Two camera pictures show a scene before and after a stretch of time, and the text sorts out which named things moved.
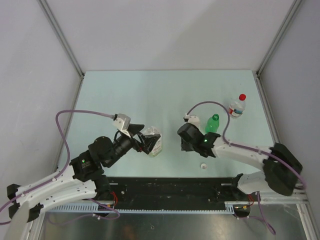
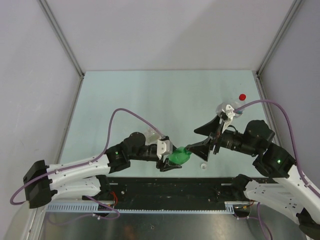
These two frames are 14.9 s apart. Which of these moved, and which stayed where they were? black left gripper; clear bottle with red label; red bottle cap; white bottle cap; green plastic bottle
Moved: black left gripper; green plastic bottle
Stayed: clear bottle with red label; white bottle cap; red bottle cap
